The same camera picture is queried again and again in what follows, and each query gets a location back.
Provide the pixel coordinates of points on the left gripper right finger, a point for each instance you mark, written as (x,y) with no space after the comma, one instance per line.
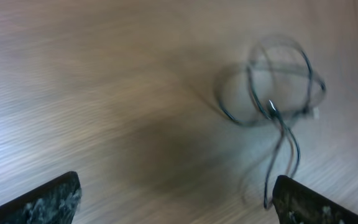
(294,203)

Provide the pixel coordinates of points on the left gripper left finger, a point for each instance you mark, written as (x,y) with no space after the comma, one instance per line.
(54,202)

